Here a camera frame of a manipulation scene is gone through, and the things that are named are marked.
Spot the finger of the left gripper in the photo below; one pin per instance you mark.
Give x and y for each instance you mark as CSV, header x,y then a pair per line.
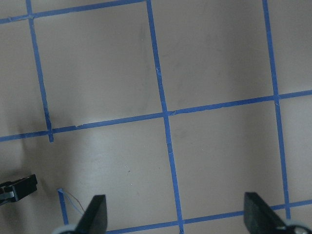
x,y
13,191

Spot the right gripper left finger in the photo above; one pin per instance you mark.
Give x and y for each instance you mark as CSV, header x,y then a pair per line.
x,y
95,218

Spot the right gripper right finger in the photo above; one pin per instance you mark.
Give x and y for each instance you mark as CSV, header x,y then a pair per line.
x,y
259,218

